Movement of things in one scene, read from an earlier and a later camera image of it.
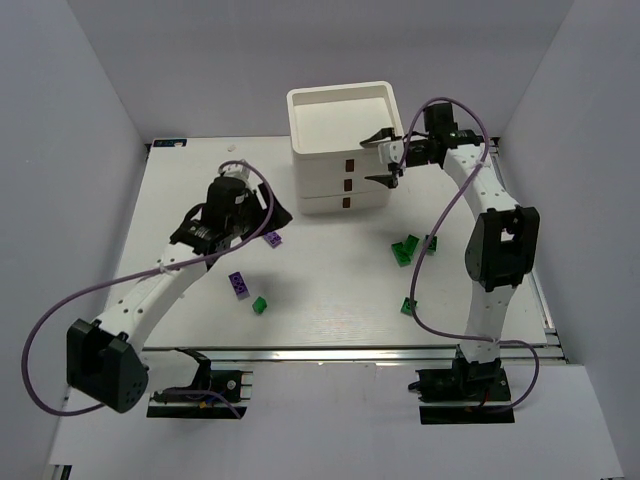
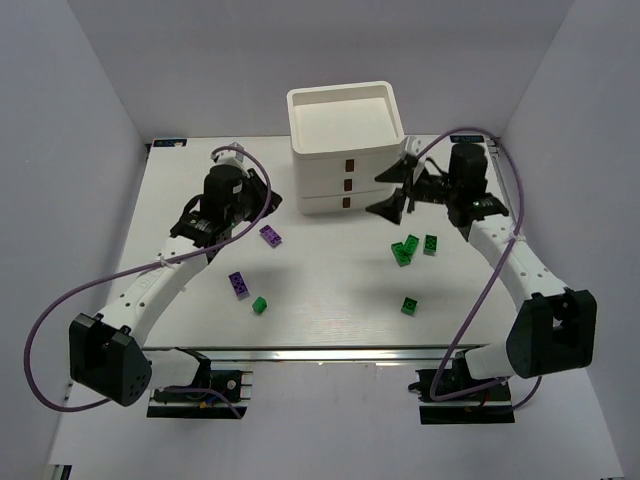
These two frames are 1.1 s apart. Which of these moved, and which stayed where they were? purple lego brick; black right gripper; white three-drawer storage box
Moved: black right gripper
Stayed: purple lego brick; white three-drawer storage box
